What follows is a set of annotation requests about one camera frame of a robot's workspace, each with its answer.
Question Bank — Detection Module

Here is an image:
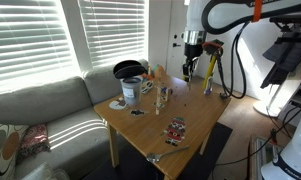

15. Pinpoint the black floor cable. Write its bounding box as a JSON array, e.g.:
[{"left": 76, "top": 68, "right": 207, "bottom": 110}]
[{"left": 213, "top": 103, "right": 301, "bottom": 168}]

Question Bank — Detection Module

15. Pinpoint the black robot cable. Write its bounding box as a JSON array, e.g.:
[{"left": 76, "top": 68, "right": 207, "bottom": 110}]
[{"left": 215, "top": 21, "right": 252, "bottom": 100}]

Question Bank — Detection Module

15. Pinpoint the upright wooden stick block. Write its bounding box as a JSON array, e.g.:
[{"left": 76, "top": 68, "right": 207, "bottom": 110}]
[{"left": 154, "top": 77, "right": 162, "bottom": 116}]

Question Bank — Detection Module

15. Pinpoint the clear plastic item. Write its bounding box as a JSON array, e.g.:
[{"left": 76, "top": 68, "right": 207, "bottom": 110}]
[{"left": 21, "top": 162, "right": 71, "bottom": 180}]

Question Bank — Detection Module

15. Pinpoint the metal floor box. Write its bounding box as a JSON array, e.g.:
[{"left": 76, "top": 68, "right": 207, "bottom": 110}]
[{"left": 248, "top": 133, "right": 286, "bottom": 180}]

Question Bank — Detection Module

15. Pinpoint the wide white window blind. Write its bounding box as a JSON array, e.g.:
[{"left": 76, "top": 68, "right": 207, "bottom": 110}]
[{"left": 0, "top": 0, "right": 78, "bottom": 88}]

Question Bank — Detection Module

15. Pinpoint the dark fabric softbox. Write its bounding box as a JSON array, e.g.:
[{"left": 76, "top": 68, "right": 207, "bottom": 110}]
[{"left": 260, "top": 31, "right": 301, "bottom": 90}]

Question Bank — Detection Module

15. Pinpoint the wooden table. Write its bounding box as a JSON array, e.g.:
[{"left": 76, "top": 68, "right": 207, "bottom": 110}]
[{"left": 93, "top": 73, "right": 232, "bottom": 180}]

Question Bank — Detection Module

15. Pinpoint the flat snowman figure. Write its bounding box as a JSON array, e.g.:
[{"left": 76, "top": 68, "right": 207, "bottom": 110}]
[{"left": 108, "top": 97, "right": 128, "bottom": 111}]

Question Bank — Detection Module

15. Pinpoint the white lamp stand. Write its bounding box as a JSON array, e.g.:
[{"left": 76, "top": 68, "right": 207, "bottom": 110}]
[{"left": 252, "top": 78, "right": 301, "bottom": 118}]

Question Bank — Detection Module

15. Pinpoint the white toy with dark circles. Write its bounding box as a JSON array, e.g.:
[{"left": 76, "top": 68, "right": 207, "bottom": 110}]
[{"left": 140, "top": 80, "right": 155, "bottom": 95}]

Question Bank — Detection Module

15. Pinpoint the dark rug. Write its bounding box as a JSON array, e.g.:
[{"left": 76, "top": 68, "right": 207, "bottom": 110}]
[{"left": 84, "top": 121, "right": 234, "bottom": 180}]

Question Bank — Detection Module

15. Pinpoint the white shelf unit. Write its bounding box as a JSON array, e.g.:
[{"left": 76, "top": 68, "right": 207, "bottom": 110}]
[{"left": 277, "top": 81, "right": 301, "bottom": 127}]

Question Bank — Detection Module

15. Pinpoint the gray sofa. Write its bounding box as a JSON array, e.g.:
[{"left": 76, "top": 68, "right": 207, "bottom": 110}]
[{"left": 0, "top": 59, "right": 149, "bottom": 180}]

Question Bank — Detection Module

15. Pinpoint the white door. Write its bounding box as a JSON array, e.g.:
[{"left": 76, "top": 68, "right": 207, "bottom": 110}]
[{"left": 165, "top": 0, "right": 191, "bottom": 80}]

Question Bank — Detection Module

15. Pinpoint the wrist camera with orange mount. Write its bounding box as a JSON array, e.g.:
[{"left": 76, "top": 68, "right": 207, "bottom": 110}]
[{"left": 201, "top": 39, "right": 225, "bottom": 58}]

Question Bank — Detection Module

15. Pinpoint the gray plastic cup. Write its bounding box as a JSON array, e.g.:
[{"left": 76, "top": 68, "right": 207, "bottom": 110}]
[{"left": 120, "top": 76, "right": 143, "bottom": 107}]

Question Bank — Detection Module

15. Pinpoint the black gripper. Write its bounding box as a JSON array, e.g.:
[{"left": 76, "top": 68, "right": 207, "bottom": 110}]
[{"left": 182, "top": 43, "right": 204, "bottom": 90}]

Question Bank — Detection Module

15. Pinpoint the narrow white window blind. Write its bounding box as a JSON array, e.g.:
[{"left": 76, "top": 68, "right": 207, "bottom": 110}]
[{"left": 77, "top": 0, "right": 148, "bottom": 68}]

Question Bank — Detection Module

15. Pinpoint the circle patterned pillow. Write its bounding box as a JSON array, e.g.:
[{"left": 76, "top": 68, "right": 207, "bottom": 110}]
[{"left": 0, "top": 123, "right": 30, "bottom": 180}]

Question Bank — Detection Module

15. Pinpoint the metal spoon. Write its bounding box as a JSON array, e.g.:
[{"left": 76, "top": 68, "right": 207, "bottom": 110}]
[{"left": 145, "top": 145, "right": 190, "bottom": 164}]

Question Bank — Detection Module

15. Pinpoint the orange strap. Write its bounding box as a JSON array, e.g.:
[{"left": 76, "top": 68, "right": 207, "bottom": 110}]
[{"left": 252, "top": 0, "right": 263, "bottom": 23}]

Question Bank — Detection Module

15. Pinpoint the small black flat figure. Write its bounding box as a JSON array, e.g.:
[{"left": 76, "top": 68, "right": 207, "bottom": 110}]
[{"left": 129, "top": 108, "right": 147, "bottom": 117}]

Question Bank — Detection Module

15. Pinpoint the red floral cushion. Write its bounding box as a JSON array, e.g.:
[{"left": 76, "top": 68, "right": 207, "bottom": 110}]
[{"left": 17, "top": 123, "right": 51, "bottom": 162}]

